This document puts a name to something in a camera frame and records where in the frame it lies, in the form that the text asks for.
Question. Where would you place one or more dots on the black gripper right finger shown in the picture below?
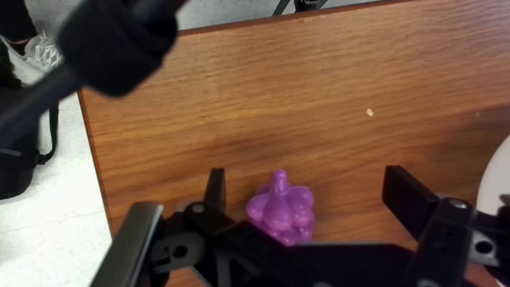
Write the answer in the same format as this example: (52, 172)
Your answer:
(409, 193)

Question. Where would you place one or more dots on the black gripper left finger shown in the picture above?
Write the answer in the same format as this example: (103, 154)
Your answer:
(216, 191)

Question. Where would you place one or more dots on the purple knobbly toy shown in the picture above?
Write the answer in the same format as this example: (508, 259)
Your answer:
(281, 212)

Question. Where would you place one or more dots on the white bowl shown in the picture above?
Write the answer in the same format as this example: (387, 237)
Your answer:
(496, 180)

